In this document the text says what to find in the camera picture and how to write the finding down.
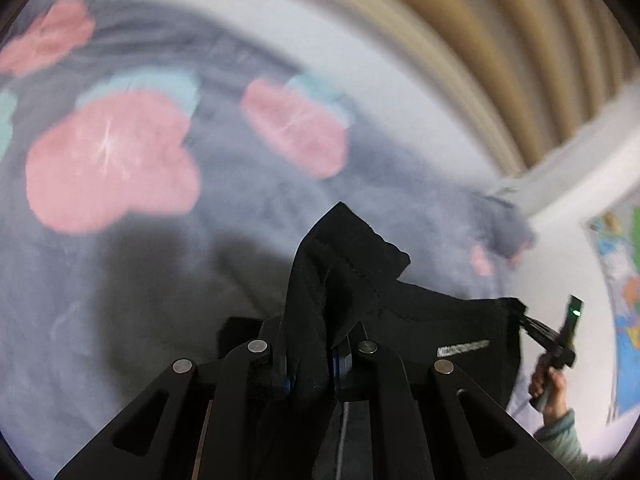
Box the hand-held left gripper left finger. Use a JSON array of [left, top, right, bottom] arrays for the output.
[[54, 316, 297, 480]]

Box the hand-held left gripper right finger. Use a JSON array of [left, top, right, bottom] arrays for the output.
[[327, 321, 577, 480]]

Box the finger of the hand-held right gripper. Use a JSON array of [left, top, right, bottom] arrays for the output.
[[517, 314, 560, 351]]

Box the black hooded jacket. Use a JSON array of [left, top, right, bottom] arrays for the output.
[[217, 201, 528, 480]]

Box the person's right forearm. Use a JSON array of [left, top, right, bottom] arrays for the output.
[[532, 407, 618, 480]]

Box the person's right hand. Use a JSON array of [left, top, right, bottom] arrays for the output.
[[528, 356, 570, 426]]

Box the grey floral pillow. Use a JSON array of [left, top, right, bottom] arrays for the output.
[[470, 194, 537, 277]]

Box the grey floral blanket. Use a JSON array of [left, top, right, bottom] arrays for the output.
[[0, 0, 506, 480]]

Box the striped window blind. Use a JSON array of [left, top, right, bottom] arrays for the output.
[[280, 0, 640, 181]]

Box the colourful wall map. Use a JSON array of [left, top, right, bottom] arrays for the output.
[[584, 194, 640, 418]]

